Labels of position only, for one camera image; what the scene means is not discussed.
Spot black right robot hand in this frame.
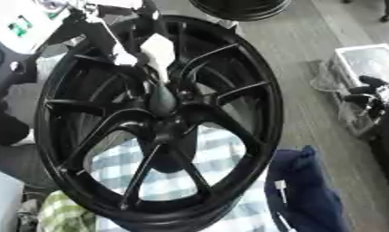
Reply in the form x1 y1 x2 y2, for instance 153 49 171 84
341 74 389 115

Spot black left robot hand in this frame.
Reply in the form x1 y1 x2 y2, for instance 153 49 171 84
46 0 166 67

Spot black spoked wheel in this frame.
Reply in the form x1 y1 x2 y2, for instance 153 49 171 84
34 14 287 232

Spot black round wheel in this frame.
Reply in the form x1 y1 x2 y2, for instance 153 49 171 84
188 0 295 23

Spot clear plastic box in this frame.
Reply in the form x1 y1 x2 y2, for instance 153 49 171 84
309 43 389 139

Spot black chair leg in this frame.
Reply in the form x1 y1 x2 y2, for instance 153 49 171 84
378 0 389 24

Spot dark blue bag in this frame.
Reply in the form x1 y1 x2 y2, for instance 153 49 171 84
264 145 353 232

